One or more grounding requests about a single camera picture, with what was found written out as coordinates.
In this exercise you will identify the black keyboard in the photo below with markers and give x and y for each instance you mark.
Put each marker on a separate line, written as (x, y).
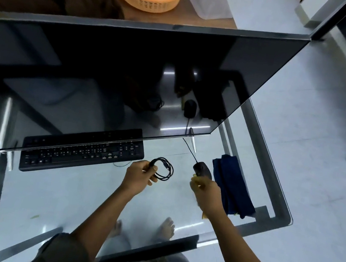
(61, 156)

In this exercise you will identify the dark blue cloth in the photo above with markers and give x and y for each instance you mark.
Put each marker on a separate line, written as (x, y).
(232, 184)

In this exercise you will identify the person's left hand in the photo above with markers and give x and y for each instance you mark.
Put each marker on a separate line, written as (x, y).
(136, 178)

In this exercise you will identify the person's left forearm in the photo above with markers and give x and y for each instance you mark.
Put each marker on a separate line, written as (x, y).
(104, 218)

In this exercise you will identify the black furniture foot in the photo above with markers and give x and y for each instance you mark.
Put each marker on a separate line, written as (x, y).
(333, 20)

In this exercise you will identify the person's right hand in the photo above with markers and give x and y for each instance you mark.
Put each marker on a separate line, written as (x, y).
(210, 197)

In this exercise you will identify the person's legs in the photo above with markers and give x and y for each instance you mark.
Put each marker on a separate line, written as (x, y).
(159, 260)

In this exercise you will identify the black computer mouse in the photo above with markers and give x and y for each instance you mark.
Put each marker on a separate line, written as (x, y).
(203, 168)

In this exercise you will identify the black monitor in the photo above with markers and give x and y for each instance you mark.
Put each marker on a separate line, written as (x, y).
(105, 69)

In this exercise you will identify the clear plastic container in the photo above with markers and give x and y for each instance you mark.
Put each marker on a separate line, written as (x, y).
(215, 4)

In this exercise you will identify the glass desk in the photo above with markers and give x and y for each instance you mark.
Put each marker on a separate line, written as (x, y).
(263, 166)

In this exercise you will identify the person's right forearm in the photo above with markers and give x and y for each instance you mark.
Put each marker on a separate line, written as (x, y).
(236, 252)

